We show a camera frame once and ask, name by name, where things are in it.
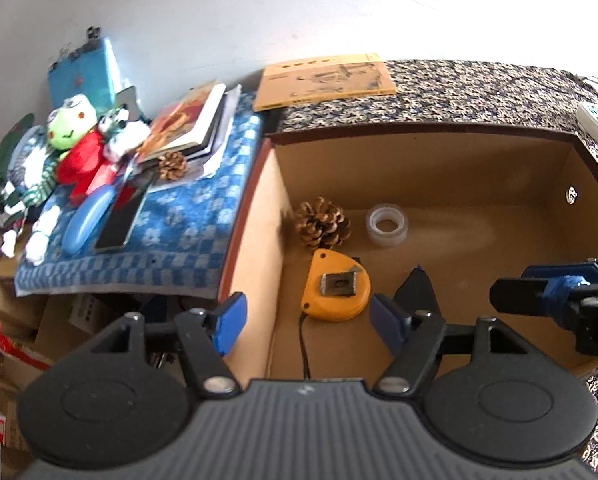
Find plain cardboard box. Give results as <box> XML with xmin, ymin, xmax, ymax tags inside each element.
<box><xmin>34</xmin><ymin>294</ymin><xmax>130</xmax><ymax>348</ymax></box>

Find black notebook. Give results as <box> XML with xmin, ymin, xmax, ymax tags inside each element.
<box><xmin>189</xmin><ymin>92</ymin><xmax>237</xmax><ymax>165</ymax></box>

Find blue white patterned pouch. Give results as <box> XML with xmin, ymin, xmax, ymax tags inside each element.
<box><xmin>9</xmin><ymin>125</ymin><xmax>54</xmax><ymax>196</ymax></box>

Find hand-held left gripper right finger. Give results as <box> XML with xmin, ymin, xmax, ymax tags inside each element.
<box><xmin>369</xmin><ymin>294</ymin><xmax>544</xmax><ymax>397</ymax></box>

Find blue checkered towel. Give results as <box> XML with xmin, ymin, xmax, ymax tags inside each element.
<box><xmin>15</xmin><ymin>91</ymin><xmax>264</xmax><ymax>301</ymax></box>

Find dark green cloth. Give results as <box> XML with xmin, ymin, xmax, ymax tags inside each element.
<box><xmin>0</xmin><ymin>112</ymin><xmax>34</xmax><ymax>216</ymax></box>

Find brown cardboard box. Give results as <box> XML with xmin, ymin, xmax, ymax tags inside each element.
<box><xmin>218</xmin><ymin>120</ymin><xmax>598</xmax><ymax>381</ymax></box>

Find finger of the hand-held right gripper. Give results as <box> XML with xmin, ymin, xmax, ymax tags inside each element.
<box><xmin>490</xmin><ymin>275</ymin><xmax>598</xmax><ymax>358</ymax></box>
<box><xmin>521</xmin><ymin>255</ymin><xmax>598</xmax><ymax>285</ymax></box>

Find blue glasses case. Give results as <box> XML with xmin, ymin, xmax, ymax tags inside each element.
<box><xmin>61</xmin><ymin>185</ymin><xmax>117</xmax><ymax>257</ymax></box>

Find dark grey board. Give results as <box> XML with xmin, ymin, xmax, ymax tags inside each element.
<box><xmin>114</xmin><ymin>86</ymin><xmax>142</xmax><ymax>121</ymax></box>

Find green frog plush toy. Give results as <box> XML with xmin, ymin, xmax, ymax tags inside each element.
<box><xmin>0</xmin><ymin>94</ymin><xmax>120</xmax><ymax>267</ymax></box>

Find translucent white tape roll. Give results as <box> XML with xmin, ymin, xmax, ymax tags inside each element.
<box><xmin>365</xmin><ymin>203</ymin><xmax>410</xmax><ymax>247</ymax></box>

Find white dog plush toy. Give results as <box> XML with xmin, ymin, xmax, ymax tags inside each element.
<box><xmin>98</xmin><ymin>102</ymin><xmax>152</xmax><ymax>161</ymax></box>

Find red printed carton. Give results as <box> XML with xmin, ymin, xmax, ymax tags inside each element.
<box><xmin>0</xmin><ymin>315</ymin><xmax>54</xmax><ymax>378</ymax></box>

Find yellow tape measure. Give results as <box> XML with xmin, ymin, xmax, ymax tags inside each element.
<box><xmin>298</xmin><ymin>248</ymin><xmax>372</xmax><ymax>380</ymax></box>

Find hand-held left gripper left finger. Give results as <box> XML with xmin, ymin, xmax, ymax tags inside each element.
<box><xmin>86</xmin><ymin>291</ymin><xmax>248</xmax><ymax>398</ymax></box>

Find black smartphone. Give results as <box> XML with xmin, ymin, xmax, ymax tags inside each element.
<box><xmin>94</xmin><ymin>172</ymin><xmax>157</xmax><ymax>253</ymax></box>

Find yellow book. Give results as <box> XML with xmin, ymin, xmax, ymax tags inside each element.
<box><xmin>253</xmin><ymin>52</ymin><xmax>397</xmax><ymax>112</ymax></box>

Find teal storage box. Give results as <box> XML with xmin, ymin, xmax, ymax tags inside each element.
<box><xmin>46</xmin><ymin>26</ymin><xmax>124</xmax><ymax>111</ymax></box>

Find large pine cone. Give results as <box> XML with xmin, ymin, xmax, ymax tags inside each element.
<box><xmin>295</xmin><ymin>197</ymin><xmax>352</xmax><ymax>251</ymax></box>

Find small pine cone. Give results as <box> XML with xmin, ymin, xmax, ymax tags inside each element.
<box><xmin>156</xmin><ymin>151</ymin><xmax>188</xmax><ymax>182</ymax></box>

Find white paper sheets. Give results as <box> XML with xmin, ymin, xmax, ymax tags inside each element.
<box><xmin>199</xmin><ymin>85</ymin><xmax>242</xmax><ymax>181</ymax></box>

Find orange cover book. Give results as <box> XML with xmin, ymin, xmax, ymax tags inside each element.
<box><xmin>146</xmin><ymin>83</ymin><xmax>228</xmax><ymax>156</ymax></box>

